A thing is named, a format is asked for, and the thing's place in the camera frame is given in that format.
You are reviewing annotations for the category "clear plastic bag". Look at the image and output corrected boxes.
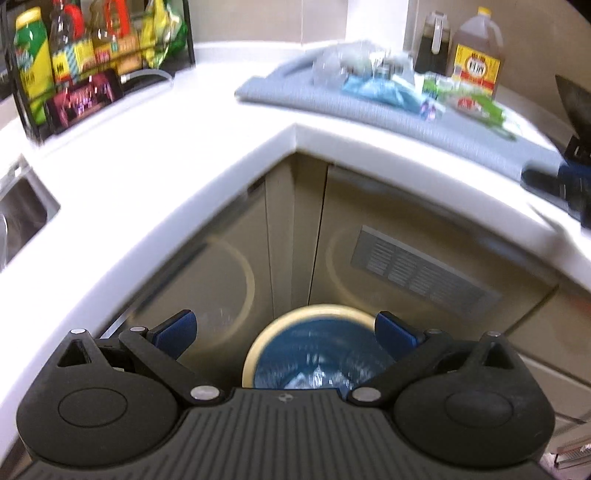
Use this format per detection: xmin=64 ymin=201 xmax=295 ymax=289
xmin=314 ymin=41 xmax=416 ymax=88

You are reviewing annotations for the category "beige cabinet door with vent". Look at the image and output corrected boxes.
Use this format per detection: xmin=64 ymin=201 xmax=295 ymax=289
xmin=308 ymin=162 xmax=561 ymax=356

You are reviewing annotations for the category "small white purple wrapper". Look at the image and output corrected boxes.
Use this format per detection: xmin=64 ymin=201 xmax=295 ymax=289
xmin=419 ymin=98 xmax=445 ymax=121

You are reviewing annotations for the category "plain beige cabinet door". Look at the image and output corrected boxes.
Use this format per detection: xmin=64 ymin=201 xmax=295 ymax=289
xmin=99 ymin=154 xmax=273 ymax=365

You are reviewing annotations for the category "black spice rack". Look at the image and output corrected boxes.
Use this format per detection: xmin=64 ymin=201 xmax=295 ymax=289
xmin=0 ymin=0 xmax=197 ymax=144

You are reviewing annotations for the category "grey cabinet vent grille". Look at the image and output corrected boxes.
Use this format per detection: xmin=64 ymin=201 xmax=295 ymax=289
xmin=351 ymin=225 xmax=503 ymax=315

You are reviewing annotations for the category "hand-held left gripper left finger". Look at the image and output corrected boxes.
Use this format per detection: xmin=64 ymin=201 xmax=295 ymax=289
xmin=55 ymin=309 xmax=222 ymax=409

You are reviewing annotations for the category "dark oil dispenser bottle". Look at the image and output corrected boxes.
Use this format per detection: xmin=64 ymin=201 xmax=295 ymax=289
xmin=413 ymin=10 xmax=452 ymax=77

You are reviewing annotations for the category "cream bin with blue liner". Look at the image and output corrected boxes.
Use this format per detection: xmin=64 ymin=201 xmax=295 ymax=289
xmin=241 ymin=303 xmax=393 ymax=402

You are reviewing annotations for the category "grey mat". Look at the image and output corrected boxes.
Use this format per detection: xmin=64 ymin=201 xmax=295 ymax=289
xmin=235 ymin=44 xmax=561 ymax=178

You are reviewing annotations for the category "orange cap sauce bottle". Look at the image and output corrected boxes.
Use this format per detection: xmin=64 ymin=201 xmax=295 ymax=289
xmin=90 ymin=0 xmax=141 ymax=75

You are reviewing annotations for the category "red label sauce bottle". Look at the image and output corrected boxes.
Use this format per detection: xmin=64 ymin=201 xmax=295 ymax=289
xmin=48 ymin=0 xmax=95 ymax=84

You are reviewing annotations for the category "green printed plastic wrapper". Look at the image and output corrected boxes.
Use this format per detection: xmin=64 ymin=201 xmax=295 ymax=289
xmin=422 ymin=73 xmax=518 ymax=139

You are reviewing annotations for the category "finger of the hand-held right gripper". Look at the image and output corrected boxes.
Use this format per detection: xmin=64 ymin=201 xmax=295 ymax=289
xmin=521 ymin=159 xmax=591 ymax=220

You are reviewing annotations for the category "steel sink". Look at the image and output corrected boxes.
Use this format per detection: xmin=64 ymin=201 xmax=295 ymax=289
xmin=0 ymin=157 xmax=61 ymax=273

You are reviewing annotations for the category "yellow green seasoning packet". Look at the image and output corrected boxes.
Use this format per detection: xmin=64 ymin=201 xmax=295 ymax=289
xmin=141 ymin=0 xmax=185 ymax=68

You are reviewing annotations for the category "amber jug with yellow label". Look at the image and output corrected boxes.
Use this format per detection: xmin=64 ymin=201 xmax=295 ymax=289
xmin=447 ymin=7 xmax=505 ymax=100

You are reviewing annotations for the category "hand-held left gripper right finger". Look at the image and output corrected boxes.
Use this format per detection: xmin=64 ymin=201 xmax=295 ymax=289
xmin=346 ymin=311 xmax=527 ymax=409

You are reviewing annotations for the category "yellow bottle with green cap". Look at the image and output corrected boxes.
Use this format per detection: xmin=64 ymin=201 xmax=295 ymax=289
xmin=14 ymin=7 xmax=55 ymax=125

